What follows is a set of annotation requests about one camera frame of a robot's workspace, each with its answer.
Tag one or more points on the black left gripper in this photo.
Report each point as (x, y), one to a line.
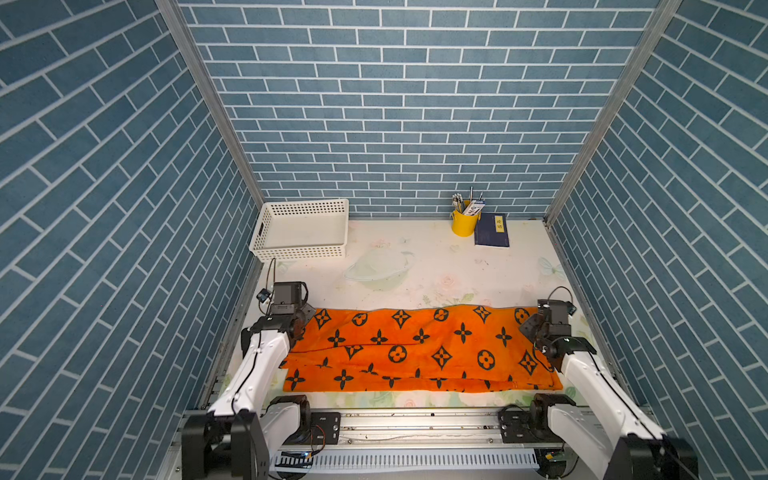
(307, 310)

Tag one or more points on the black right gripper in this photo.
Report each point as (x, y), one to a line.
(527, 324)

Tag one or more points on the orange patterned plush pillowcase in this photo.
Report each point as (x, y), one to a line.
(463, 348)

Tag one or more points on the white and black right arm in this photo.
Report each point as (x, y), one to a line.
(612, 435)

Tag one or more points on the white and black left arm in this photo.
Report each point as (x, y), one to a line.
(235, 438)

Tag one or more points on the white perforated plastic basket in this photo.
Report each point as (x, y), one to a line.
(301, 230)

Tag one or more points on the dark blue book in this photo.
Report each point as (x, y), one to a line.
(491, 231)

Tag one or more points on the yellow bucket pen holder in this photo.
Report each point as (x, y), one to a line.
(464, 225)

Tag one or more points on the blue white pencil box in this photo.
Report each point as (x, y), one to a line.
(473, 207)

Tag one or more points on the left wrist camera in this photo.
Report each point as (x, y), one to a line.
(292, 293)

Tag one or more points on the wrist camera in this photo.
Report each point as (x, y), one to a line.
(292, 293)
(556, 311)

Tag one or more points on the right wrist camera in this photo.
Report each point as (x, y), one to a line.
(556, 311)

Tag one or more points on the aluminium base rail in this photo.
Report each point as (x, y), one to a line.
(430, 428)

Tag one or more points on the white slotted cable duct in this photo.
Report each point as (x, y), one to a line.
(400, 460)

